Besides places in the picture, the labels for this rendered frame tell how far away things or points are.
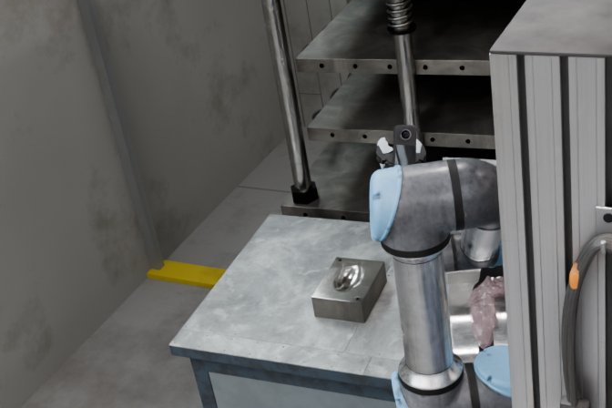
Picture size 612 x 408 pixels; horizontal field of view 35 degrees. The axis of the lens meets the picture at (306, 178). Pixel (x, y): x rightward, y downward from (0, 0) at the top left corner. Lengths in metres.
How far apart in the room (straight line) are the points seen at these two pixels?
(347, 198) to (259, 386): 0.81
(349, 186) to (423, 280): 1.77
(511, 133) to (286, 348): 1.65
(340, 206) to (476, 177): 1.75
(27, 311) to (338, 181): 1.37
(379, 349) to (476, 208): 1.11
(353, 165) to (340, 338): 1.01
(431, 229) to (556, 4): 0.51
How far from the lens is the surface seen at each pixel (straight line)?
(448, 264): 1.92
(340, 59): 3.06
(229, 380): 2.81
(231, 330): 2.74
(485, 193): 1.52
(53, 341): 4.12
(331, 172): 3.45
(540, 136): 1.07
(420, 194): 1.51
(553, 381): 1.26
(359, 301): 2.63
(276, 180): 5.12
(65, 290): 4.12
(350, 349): 2.59
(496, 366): 1.77
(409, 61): 2.94
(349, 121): 3.22
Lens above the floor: 2.42
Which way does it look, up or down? 28 degrees down
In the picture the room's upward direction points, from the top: 10 degrees counter-clockwise
